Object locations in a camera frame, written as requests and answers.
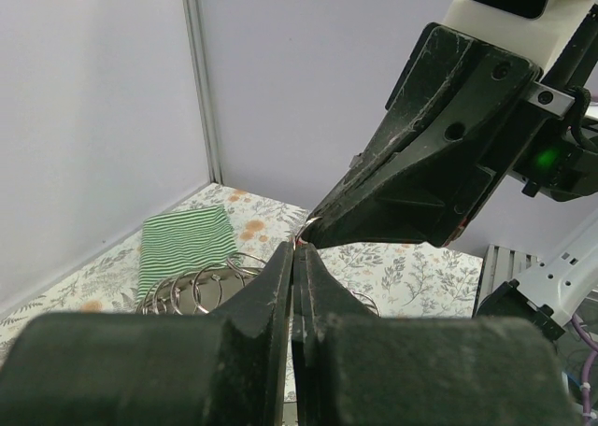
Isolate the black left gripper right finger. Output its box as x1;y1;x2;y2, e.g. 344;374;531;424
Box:
292;245;579;425

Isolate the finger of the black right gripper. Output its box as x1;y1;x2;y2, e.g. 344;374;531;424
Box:
306;165;495;249
312;22;541;215

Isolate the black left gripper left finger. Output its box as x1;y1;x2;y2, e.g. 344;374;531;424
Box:
1;242;293;425

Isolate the metal key organizer ring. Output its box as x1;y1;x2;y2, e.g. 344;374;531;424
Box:
135;251;382;319

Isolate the key with red tag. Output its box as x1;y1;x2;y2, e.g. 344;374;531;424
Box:
292;234;306;249

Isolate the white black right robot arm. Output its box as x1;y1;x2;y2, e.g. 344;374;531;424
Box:
304;0;597;339

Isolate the green white striped cloth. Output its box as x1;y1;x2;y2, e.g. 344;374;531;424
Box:
137;206;237;301

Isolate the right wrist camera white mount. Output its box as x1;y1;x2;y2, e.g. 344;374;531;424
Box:
441;0;597;72

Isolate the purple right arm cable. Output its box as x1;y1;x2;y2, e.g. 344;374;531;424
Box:
567;87;598;422

